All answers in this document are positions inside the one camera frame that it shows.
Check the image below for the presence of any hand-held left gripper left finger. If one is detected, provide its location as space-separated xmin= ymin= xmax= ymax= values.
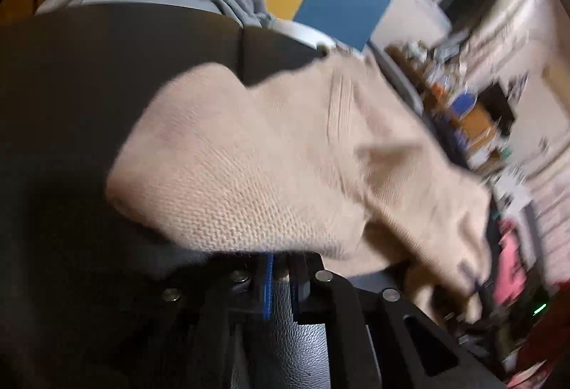
xmin=156 ymin=254 xmax=273 ymax=389

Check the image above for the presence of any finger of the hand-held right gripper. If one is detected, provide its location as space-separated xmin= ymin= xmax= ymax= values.
xmin=458 ymin=262 xmax=491 ymax=296

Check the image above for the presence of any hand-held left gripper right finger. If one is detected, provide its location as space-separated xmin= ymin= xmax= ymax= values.
xmin=285 ymin=253 xmax=506 ymax=389

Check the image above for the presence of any beige knit sweater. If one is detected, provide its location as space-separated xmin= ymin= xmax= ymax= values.
xmin=106 ymin=46 xmax=493 ymax=323

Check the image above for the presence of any pink quilt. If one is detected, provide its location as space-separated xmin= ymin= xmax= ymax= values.
xmin=494 ymin=220 xmax=535 ymax=305

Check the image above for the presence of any cluttered wooden desk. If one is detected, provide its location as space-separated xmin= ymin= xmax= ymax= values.
xmin=385 ymin=39 xmax=517 ymax=176

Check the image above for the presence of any white deer print pillow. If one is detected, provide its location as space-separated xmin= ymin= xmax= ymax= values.
xmin=267 ymin=17 xmax=339 ymax=53

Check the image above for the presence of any dark grey bed mattress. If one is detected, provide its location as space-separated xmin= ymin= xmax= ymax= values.
xmin=0 ymin=4 xmax=446 ymax=389

